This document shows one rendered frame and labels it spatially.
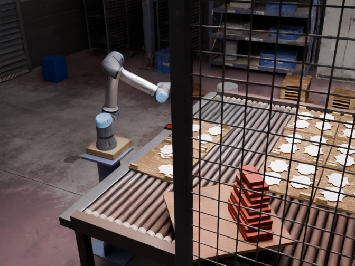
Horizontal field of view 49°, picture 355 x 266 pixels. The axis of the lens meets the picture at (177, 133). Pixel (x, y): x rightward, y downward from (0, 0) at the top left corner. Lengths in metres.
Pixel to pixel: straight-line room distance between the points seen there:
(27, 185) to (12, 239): 0.81
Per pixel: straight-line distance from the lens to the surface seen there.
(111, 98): 2.78
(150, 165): 2.52
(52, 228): 3.67
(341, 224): 2.22
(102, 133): 2.74
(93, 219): 2.12
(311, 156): 2.73
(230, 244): 1.80
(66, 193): 4.05
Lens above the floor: 2.26
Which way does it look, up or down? 27 degrees down
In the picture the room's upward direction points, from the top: 1 degrees counter-clockwise
